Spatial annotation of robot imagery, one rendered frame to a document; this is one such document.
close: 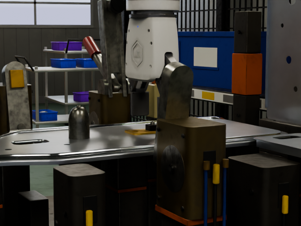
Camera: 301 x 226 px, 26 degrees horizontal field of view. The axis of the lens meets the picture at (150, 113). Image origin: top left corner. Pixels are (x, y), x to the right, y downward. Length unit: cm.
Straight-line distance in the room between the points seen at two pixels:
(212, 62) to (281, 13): 38
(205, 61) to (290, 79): 42
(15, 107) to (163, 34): 28
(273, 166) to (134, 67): 28
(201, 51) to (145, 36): 57
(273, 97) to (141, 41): 31
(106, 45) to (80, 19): 974
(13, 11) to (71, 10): 94
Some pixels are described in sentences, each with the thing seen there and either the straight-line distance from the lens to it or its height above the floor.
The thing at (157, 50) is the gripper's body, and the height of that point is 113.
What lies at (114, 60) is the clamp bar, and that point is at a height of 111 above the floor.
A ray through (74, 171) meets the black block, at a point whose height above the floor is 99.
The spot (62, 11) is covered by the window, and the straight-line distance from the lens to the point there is 1083.
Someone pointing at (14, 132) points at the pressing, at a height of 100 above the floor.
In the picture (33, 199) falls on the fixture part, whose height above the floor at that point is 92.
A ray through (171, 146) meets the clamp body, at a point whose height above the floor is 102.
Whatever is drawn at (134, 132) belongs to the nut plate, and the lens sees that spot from 102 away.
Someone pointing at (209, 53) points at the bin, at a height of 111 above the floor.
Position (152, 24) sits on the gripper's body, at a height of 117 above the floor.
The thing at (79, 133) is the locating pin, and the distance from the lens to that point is 98.
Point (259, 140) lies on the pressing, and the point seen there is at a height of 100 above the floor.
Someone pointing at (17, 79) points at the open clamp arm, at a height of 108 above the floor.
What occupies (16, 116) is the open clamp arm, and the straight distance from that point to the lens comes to 110.
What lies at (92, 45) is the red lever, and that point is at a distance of 124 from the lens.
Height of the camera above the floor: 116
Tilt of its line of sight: 7 degrees down
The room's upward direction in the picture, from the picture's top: straight up
